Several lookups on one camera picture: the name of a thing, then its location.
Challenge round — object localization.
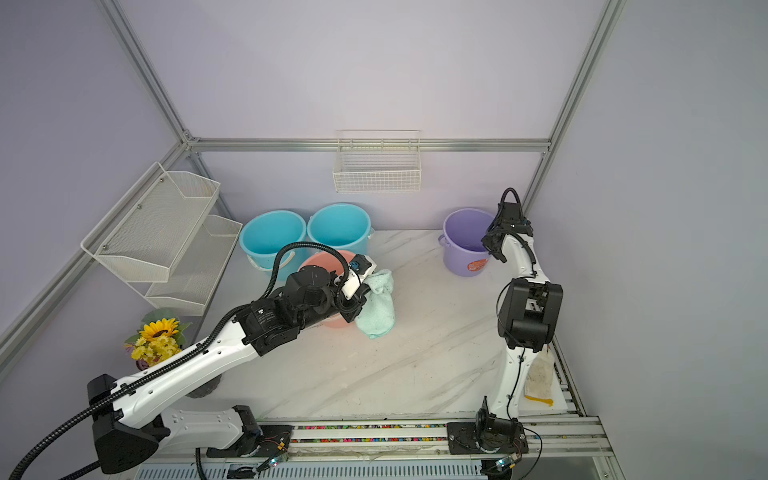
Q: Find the pink plastic bucket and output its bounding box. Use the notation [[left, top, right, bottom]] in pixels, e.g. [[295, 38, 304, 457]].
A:
[[301, 252, 349, 329]]

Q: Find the purple plastic bucket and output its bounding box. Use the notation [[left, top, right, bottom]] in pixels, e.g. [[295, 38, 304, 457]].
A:
[[438, 208, 494, 277]]

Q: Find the mint green microfibre cloth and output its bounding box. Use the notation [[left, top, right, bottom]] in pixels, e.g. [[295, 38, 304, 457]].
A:
[[355, 269, 395, 339]]

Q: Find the teal bucket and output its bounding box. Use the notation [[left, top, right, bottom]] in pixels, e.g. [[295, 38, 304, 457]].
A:
[[307, 203, 374, 254]]

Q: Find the teal bucket being wiped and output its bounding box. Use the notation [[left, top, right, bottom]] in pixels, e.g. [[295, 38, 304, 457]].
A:
[[239, 210, 307, 275]]

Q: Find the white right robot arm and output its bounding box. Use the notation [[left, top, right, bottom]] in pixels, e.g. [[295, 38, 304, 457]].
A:
[[475, 199, 563, 440]]

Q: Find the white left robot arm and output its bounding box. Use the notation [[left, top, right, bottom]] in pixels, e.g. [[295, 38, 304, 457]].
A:
[[88, 254, 376, 474]]

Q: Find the sunflower bouquet in vase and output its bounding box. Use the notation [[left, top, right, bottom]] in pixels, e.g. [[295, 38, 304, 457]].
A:
[[124, 308, 192, 371]]

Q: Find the white two-tier mesh shelf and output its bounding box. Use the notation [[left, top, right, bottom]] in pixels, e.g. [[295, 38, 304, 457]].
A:
[[81, 163, 242, 317]]

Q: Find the white work glove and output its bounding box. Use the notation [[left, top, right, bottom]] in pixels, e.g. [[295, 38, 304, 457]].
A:
[[524, 346, 555, 407]]

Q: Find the black corrugated left cable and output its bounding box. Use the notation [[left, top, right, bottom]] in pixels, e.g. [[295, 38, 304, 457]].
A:
[[8, 241, 352, 480]]

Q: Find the white wire wall basket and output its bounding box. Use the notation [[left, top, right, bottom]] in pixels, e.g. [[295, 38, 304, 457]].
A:
[[332, 129, 422, 194]]

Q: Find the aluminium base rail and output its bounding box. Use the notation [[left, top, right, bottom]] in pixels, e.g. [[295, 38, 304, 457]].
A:
[[123, 415, 624, 479]]

